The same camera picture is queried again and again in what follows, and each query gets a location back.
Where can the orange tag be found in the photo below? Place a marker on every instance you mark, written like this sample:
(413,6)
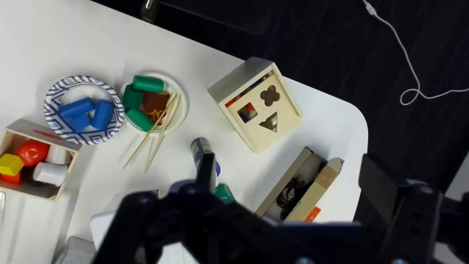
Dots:
(313,214)

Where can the red block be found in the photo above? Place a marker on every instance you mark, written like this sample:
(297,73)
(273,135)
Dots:
(11,179)

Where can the open wooden tray box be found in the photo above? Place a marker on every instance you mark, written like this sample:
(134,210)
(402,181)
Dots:
(22,128)

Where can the white cup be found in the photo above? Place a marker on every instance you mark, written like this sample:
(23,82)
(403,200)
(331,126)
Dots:
(56,155)
(50,173)

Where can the open cardboard box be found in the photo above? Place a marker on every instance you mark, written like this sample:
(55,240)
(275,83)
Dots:
(318,187)

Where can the long blue cylinder block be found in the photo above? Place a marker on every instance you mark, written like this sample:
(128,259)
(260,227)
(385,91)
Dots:
(77,107)

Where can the red ball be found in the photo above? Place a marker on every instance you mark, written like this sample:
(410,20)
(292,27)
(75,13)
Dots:
(32,152)

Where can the white bowl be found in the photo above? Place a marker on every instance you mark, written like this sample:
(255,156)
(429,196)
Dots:
(177,110)

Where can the small blue block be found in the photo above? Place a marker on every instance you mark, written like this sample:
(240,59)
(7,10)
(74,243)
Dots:
(80,123)

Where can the wooden shape sorter box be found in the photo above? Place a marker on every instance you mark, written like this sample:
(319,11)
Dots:
(256,128)

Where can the blue and white marker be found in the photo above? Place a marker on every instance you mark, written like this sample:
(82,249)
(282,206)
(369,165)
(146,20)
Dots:
(199,146)

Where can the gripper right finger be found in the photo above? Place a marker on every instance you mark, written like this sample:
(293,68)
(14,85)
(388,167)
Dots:
(414,220)

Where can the blue patterned paper plate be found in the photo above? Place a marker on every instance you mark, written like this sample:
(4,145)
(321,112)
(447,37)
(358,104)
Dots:
(55,110)

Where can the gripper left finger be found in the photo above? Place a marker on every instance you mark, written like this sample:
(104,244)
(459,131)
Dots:
(172,220)

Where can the wooden skewer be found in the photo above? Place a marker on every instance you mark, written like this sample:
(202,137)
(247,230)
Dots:
(146,136)
(157,146)

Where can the yellow block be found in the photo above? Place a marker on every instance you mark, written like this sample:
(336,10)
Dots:
(10,164)

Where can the grey sponge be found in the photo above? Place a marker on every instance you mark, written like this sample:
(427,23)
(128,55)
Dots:
(75,252)

